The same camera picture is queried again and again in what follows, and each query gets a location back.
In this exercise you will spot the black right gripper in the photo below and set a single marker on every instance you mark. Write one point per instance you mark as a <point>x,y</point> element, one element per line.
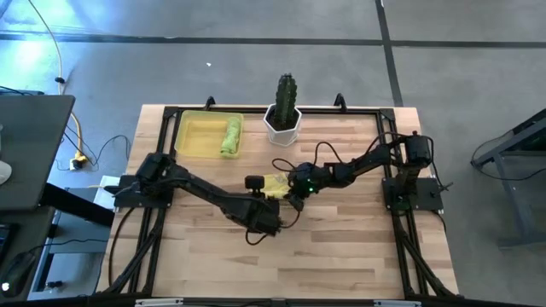
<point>307,179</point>

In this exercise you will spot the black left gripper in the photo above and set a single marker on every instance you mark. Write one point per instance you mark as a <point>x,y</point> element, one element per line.
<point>260,215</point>

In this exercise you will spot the yellow microfiber towel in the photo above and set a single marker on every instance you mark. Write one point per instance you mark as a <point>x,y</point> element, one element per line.
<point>275,185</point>

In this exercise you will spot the green microfiber towel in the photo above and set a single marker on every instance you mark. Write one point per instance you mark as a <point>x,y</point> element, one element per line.
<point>231,136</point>

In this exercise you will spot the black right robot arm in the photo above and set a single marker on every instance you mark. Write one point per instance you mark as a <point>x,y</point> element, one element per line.
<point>367,162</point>

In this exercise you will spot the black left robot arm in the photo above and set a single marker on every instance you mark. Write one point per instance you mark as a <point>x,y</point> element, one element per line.
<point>200,189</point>

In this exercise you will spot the yellow plastic basket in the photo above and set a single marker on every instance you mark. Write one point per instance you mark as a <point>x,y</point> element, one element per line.
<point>200,136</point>

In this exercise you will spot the white plant pot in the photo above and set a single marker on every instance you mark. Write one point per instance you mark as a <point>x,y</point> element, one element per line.
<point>281,134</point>

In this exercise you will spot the green cactus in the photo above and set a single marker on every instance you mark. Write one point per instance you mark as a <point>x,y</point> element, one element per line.
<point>286,100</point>

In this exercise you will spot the white floor box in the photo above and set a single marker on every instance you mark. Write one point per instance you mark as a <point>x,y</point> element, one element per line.
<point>104,198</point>

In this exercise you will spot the black desk foot bar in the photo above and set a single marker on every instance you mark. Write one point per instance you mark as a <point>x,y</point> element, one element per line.
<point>77,204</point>

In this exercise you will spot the yellow power plug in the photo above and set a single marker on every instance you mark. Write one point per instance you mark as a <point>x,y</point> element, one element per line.
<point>78,162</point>

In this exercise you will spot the grey desk base shelf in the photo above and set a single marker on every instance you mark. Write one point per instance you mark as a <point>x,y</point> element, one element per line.
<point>72,256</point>

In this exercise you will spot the grey metal table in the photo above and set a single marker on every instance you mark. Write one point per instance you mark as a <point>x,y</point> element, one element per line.
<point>516,140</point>

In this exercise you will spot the black side desk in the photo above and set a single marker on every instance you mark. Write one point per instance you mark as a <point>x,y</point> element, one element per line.
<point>34,149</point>

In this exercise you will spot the black computer mouse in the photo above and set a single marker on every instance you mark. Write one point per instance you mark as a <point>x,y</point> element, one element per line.
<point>17,273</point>

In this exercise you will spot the white object on desk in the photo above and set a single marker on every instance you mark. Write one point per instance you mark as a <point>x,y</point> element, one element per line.
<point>3,170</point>

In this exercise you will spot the black aluminium table frame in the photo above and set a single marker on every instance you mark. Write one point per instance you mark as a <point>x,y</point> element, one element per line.
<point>341,111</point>

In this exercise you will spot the black frame clamp bracket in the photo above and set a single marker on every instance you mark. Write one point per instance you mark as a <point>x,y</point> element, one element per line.
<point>209,102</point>
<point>340,101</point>

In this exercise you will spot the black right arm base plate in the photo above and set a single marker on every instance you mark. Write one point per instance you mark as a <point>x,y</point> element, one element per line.
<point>426,196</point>

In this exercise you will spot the silver edge bracket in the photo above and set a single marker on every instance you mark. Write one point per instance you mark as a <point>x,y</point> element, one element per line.
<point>158,302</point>
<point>396,303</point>

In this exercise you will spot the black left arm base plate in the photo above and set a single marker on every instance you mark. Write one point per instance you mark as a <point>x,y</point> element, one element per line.
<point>123,202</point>

